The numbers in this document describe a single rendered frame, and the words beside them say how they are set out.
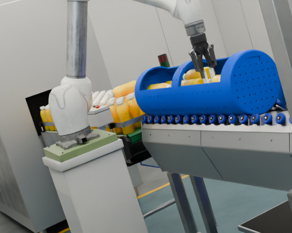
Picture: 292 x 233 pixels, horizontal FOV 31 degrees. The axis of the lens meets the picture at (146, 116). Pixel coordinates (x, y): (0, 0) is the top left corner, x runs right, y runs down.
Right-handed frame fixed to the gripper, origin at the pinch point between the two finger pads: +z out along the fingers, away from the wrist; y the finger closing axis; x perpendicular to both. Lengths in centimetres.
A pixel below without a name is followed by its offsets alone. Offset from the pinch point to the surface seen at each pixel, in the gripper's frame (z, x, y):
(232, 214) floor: 115, 106, 61
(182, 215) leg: 78, 58, -4
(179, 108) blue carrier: 12.7, 21.8, -7.4
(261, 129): 23.0, -34.7, -6.6
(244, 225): 100, 53, 32
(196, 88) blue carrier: 3.0, -0.2, -8.8
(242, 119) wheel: 18.6, -23.6, -6.0
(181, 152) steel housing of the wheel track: 36.8, 32.4, -7.0
